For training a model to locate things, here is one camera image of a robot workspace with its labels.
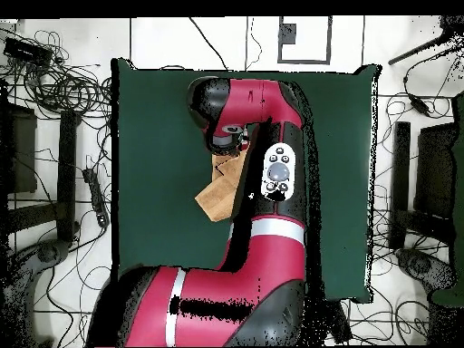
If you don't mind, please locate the thin black cable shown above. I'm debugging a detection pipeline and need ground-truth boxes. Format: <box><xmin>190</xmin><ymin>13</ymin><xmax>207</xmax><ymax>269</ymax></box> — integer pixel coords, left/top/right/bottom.
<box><xmin>245</xmin><ymin>16</ymin><xmax>263</xmax><ymax>71</ymax></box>
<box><xmin>188</xmin><ymin>16</ymin><xmax>230</xmax><ymax>71</ymax></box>

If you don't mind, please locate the black electronics box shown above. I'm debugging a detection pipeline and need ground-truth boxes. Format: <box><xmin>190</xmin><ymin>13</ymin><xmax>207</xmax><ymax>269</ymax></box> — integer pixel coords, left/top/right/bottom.
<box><xmin>2</xmin><ymin>36</ymin><xmax>54</xmax><ymax>68</ymax></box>

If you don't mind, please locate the black power adapter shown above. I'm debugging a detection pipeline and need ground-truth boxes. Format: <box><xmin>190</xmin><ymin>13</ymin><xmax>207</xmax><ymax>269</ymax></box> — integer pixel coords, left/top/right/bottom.
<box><xmin>410</xmin><ymin>97</ymin><xmax>432</xmax><ymax>117</ymax></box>

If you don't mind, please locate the black stand base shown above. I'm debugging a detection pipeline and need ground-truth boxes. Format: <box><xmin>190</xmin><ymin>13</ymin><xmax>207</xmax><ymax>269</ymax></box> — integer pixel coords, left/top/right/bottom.
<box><xmin>395</xmin><ymin>247</ymin><xmax>458</xmax><ymax>291</ymax></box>
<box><xmin>3</xmin><ymin>238</ymin><xmax>72</xmax><ymax>327</ymax></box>

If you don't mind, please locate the tangled black cable bundle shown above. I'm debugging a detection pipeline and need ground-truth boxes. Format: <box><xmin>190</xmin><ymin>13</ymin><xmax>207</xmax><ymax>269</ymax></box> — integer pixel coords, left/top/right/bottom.
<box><xmin>0</xmin><ymin>30</ymin><xmax>113</xmax><ymax>121</ymax></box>
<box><xmin>369</xmin><ymin>92</ymin><xmax>458</xmax><ymax>255</ymax></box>

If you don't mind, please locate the black tripod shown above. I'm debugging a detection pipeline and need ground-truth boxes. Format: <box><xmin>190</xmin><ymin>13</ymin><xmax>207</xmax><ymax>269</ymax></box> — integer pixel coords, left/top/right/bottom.
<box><xmin>387</xmin><ymin>14</ymin><xmax>464</xmax><ymax>66</ymax></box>

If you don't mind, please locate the grey square frame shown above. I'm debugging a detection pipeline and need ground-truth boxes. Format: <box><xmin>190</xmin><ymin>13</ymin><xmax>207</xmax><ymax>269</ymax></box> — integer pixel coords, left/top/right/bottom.
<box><xmin>277</xmin><ymin>15</ymin><xmax>333</xmax><ymax>65</ymax></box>

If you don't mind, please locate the dark grey square patch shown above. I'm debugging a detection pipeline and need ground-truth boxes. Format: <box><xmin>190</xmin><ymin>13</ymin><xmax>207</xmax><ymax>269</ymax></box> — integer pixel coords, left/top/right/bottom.
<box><xmin>279</xmin><ymin>23</ymin><xmax>297</xmax><ymax>45</ymax></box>

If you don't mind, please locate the dark box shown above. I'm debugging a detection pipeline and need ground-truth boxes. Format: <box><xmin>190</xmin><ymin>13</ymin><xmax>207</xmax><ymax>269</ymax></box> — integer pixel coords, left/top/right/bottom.
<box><xmin>0</xmin><ymin>102</ymin><xmax>38</xmax><ymax>195</ymax></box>
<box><xmin>412</xmin><ymin>122</ymin><xmax>458</xmax><ymax>218</ymax></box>

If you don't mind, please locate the dark green table cloth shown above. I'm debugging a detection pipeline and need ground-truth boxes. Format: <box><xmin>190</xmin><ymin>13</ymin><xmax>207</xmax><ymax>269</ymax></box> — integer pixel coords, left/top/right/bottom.
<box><xmin>111</xmin><ymin>58</ymin><xmax>382</xmax><ymax>305</ymax></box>

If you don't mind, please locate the orange terry towel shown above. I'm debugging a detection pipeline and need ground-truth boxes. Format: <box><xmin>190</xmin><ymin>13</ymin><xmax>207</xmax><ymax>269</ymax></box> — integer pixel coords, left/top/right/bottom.
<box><xmin>194</xmin><ymin>146</ymin><xmax>251</xmax><ymax>223</ymax></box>

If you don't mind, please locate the black power strip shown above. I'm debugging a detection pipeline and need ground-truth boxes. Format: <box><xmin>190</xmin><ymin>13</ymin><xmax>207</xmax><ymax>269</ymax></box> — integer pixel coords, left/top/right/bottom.
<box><xmin>325</xmin><ymin>300</ymin><xmax>353</xmax><ymax>345</ymax></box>
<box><xmin>82</xmin><ymin>167</ymin><xmax>111</xmax><ymax>228</ymax></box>

